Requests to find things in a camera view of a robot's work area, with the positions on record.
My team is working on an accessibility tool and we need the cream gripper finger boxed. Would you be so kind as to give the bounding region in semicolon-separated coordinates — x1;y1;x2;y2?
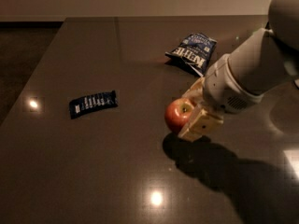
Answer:
178;105;223;142
182;77;205;105

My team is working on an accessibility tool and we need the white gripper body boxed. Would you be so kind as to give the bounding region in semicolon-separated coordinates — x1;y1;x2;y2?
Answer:
203;54;263;114

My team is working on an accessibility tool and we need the red apple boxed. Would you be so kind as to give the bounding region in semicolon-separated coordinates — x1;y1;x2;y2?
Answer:
164;98;194;134

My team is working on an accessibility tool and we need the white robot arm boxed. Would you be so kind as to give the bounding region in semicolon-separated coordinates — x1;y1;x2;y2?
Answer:
178;0;299;142

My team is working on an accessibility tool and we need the blue kettle chip bag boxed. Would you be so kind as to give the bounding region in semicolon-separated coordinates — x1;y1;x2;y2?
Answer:
165;33;217;77

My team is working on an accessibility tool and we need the dark blue snack bar wrapper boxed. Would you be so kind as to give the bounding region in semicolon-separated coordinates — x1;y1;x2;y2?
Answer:
69;91;118;119

